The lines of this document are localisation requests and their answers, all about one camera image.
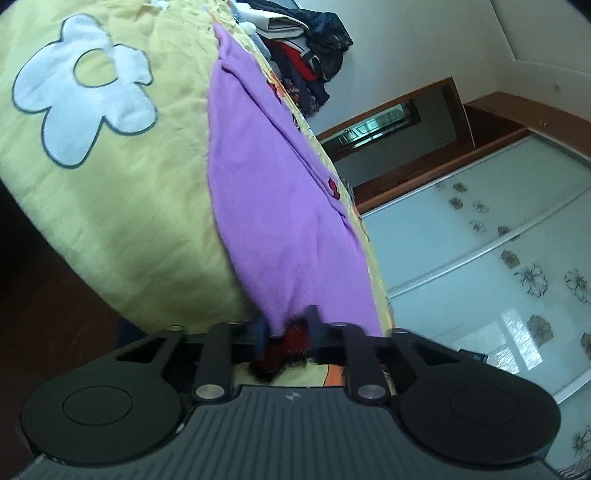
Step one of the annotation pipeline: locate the yellow floral quilt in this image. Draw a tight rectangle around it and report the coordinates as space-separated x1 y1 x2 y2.
0 0 394 398

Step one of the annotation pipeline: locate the floral glass wardrobe door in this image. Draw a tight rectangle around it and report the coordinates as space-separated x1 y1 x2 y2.
360 124 591 416

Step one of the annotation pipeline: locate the wooden door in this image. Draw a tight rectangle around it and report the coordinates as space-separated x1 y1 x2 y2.
355 92 532 214

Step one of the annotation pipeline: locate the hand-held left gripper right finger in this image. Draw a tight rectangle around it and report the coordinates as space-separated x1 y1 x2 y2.
307 305 485 401

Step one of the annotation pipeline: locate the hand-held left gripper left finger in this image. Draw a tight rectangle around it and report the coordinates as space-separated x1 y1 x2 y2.
115 320 269 401

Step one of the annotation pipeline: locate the pile of clothes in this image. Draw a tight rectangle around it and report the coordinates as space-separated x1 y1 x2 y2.
231 0 354 119

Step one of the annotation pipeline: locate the purple sweater with striped trim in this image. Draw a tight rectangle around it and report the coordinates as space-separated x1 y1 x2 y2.
205 23 384 385

